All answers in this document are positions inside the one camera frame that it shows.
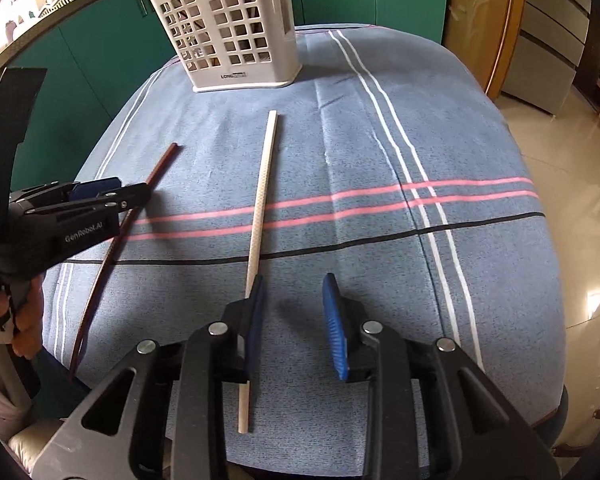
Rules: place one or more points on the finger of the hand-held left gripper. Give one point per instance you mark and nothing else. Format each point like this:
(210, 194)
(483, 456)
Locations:
(130, 196)
(97, 187)

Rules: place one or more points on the beige chopstick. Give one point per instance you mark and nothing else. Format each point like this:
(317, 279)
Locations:
(265, 185)

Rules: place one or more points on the dark brown chopstick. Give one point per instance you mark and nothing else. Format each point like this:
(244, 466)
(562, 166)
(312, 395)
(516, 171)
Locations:
(105, 265)

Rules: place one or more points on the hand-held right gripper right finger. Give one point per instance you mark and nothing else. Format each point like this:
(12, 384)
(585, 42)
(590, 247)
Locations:
(332, 320)

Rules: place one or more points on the beige chair seat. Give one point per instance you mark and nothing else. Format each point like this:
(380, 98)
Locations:
(35, 442)

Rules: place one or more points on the person's left hand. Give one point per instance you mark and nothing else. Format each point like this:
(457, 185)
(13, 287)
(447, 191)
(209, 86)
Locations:
(27, 330)

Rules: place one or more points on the blue striped cloth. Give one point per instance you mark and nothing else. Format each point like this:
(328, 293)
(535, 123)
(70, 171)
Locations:
(380, 260)

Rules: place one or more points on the silver refrigerator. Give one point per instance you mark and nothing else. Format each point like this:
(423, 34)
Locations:
(545, 35)

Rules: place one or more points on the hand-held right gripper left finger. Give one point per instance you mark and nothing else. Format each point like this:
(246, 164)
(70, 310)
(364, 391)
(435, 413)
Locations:
(255, 310)

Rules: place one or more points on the wooden framed glass door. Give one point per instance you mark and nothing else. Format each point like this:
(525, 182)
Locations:
(480, 20)

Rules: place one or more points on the white plastic utensil holder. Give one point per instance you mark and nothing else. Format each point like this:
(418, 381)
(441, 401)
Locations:
(285, 35)

